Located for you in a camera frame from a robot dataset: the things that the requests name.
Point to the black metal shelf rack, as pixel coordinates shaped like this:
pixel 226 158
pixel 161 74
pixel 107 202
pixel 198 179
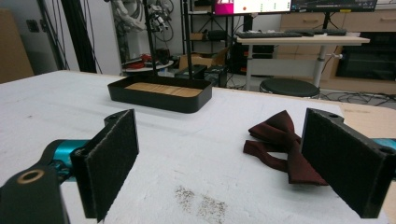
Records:
pixel 211 28

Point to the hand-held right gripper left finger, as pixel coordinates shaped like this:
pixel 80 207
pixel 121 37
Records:
pixel 109 165

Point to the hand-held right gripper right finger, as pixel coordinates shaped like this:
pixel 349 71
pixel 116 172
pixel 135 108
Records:
pixel 342 168

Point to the black tray with wooden bottom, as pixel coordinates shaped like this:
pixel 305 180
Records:
pixel 162 93

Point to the round white side table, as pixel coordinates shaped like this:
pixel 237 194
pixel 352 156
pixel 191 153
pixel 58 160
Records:
pixel 148 67

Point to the black metal stand pole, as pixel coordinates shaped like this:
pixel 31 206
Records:
pixel 187 39
pixel 150 37

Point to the round black stool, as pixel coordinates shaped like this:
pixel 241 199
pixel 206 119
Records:
pixel 289 87

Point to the cardboard box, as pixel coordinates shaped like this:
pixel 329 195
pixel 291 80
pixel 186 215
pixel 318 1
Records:
pixel 202 59

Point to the dark computer monitor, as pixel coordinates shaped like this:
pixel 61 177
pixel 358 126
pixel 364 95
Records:
pixel 334 4

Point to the brown board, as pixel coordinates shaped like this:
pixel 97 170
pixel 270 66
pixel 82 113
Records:
pixel 14 46

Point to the wooden cabinet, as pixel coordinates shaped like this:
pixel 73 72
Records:
pixel 358 49

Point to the black keyboard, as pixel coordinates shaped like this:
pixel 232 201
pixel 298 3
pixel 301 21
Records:
pixel 267 34

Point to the dark red bow tie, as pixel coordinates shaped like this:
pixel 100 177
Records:
pixel 288 146

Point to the light wooden desk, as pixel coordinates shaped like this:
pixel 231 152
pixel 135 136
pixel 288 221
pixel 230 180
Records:
pixel 303 42

